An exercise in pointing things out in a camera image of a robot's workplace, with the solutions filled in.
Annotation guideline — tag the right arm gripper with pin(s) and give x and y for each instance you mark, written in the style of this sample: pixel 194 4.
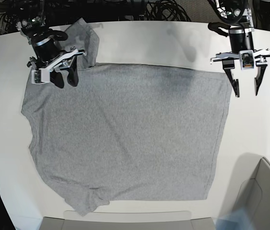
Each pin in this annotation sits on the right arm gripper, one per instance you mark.
pixel 47 49

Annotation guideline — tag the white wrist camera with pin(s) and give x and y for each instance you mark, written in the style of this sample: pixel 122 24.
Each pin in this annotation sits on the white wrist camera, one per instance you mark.
pixel 40 76
pixel 247 60

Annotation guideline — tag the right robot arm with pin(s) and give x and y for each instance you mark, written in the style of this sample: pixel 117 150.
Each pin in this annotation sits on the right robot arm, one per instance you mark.
pixel 30 18

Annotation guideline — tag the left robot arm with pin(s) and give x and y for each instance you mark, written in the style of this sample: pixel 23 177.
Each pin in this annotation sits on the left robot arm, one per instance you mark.
pixel 235 22

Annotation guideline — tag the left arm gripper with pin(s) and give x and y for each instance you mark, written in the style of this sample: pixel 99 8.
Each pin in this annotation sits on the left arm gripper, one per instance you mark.
pixel 241 39

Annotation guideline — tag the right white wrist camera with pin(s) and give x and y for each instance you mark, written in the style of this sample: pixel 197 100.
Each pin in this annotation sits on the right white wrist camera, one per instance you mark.
pixel 40 76

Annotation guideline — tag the grey tray bottom edge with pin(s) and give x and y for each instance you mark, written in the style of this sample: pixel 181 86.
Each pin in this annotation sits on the grey tray bottom edge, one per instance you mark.
pixel 178 220

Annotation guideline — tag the grey cardboard box right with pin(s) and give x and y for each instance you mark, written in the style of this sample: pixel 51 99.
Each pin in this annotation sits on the grey cardboard box right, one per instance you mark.
pixel 251 210

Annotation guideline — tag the grey T-shirt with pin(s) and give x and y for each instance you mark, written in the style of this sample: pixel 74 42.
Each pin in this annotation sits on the grey T-shirt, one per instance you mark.
pixel 126 132

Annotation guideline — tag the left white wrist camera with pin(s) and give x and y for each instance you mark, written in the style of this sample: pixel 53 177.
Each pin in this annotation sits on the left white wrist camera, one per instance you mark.
pixel 247 60

